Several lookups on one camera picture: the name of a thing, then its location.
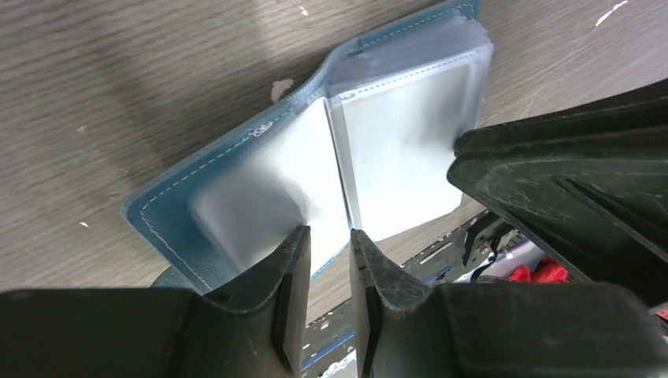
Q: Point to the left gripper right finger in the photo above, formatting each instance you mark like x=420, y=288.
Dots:
x=549, y=330

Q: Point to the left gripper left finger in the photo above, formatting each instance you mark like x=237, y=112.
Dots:
x=252, y=326

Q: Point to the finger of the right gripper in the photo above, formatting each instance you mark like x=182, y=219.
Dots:
x=588, y=185

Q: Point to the red cloth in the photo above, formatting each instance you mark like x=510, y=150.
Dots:
x=548, y=271

